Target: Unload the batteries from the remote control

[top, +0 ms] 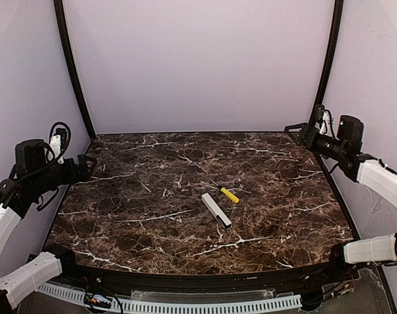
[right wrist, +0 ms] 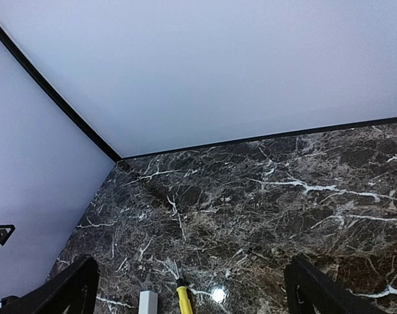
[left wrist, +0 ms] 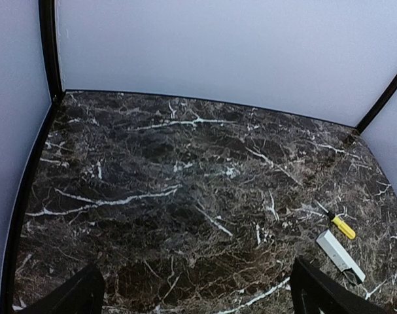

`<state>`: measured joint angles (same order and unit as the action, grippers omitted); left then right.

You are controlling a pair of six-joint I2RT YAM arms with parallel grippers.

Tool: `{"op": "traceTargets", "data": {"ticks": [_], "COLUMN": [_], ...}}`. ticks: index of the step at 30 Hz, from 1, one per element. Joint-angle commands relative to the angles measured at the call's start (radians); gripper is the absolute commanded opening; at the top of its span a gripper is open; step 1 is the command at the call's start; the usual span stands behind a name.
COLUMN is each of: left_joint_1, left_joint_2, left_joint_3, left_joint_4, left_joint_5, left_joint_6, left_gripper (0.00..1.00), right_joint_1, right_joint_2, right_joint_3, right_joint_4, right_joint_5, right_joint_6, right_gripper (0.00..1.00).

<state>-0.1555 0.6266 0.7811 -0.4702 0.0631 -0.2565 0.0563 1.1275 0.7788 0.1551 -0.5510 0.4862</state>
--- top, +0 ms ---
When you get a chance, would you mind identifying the left black frame post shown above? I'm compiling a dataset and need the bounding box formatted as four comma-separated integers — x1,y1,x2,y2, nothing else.
53,0,96,141

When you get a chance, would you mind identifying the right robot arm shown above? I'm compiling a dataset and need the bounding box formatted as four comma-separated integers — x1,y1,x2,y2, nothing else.
285,115,397,268

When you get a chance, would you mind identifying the yellow handled screwdriver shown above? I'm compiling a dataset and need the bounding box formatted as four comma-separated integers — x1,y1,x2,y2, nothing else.
211,179,240,203

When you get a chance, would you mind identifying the white slotted cable duct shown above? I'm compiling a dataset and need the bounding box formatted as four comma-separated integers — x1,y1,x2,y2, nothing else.
38,283,302,313

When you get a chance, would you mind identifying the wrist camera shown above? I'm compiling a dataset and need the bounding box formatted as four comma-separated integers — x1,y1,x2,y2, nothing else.
48,134,65,160
315,104,327,135

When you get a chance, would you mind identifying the black front mounting rail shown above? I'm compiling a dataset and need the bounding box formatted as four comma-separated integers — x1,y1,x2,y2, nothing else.
52,262,360,295

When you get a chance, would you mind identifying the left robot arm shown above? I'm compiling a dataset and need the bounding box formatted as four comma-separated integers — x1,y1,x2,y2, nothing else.
0,139,97,313

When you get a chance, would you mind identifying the white remote control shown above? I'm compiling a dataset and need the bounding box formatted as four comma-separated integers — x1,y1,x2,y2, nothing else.
201,193,232,230

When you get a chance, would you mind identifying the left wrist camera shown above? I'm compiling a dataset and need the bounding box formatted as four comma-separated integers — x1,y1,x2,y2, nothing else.
48,134,65,160

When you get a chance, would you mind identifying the right black frame post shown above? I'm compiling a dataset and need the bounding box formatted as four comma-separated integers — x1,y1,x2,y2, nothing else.
309,0,344,125

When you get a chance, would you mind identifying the black frame post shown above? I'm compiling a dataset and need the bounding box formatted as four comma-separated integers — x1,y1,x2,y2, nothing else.
309,0,344,125
53,0,96,141

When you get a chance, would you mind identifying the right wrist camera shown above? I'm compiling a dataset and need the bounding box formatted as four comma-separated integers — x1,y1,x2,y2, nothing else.
315,104,327,135

